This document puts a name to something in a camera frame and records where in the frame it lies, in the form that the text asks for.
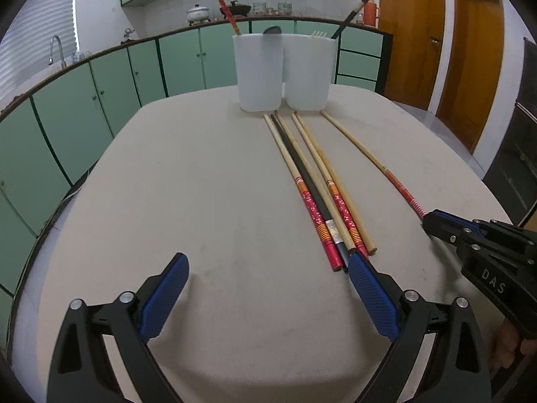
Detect orange thermos flask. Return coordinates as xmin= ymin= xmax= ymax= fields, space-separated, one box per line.
xmin=363 ymin=0 xmax=379 ymax=27

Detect white plastic fork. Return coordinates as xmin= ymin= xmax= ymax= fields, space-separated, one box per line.
xmin=311 ymin=31 xmax=327 ymax=38

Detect thin red-end bamboo chopstick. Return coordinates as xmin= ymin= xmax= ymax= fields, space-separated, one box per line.
xmin=321 ymin=110 xmax=426 ymax=220

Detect red-handled bamboo chopstick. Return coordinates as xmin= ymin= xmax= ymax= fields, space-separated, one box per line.
xmin=263 ymin=114 xmax=343 ymax=272
xmin=217 ymin=0 xmax=241 ymax=37

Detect red floral bamboo chopstick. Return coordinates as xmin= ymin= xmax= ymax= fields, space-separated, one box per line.
xmin=291 ymin=112 xmax=370 ymax=258

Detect metal spoon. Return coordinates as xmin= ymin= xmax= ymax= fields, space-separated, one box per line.
xmin=263 ymin=26 xmax=282 ymax=35

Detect black chopstick with silver band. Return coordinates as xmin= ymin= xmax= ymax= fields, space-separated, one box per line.
xmin=270 ymin=115 xmax=349 ymax=272

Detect wooden door left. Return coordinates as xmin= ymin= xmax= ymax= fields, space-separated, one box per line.
xmin=380 ymin=0 xmax=445 ymax=110

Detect dark glass cabinet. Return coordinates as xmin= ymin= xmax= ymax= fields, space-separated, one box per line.
xmin=483 ymin=39 xmax=536 ymax=226

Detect green lower kitchen cabinets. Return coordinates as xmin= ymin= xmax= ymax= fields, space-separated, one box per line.
xmin=0 ymin=18 xmax=394 ymax=345

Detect wooden door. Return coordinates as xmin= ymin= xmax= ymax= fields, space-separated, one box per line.
xmin=380 ymin=0 xmax=445 ymax=110
xmin=436 ymin=0 xmax=504 ymax=153

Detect black wok with lid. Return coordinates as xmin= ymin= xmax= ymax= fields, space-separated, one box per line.
xmin=228 ymin=0 xmax=252 ymax=17

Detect white window blinds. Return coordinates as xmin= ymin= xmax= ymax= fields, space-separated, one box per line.
xmin=1 ymin=0 xmax=78 ymax=96

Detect wooden door right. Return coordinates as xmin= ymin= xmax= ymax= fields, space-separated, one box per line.
xmin=436 ymin=0 xmax=504 ymax=153

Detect white enamel pot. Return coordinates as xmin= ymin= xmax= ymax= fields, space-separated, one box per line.
xmin=187 ymin=5 xmax=210 ymax=26

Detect person's right hand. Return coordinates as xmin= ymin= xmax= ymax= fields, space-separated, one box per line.
xmin=489 ymin=318 xmax=537 ymax=370

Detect chrome sink faucet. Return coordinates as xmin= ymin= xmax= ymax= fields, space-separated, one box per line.
xmin=47 ymin=35 xmax=67 ymax=70

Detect white double utensil holder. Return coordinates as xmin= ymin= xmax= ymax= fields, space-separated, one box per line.
xmin=233 ymin=33 xmax=337 ymax=113

